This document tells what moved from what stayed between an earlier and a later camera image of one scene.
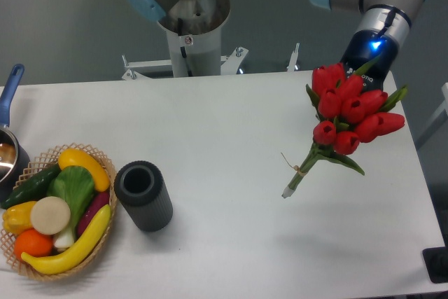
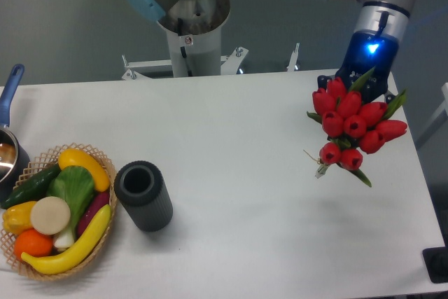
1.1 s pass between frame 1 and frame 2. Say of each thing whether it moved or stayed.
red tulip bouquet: moved
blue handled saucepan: stayed
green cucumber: stayed
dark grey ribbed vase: stayed
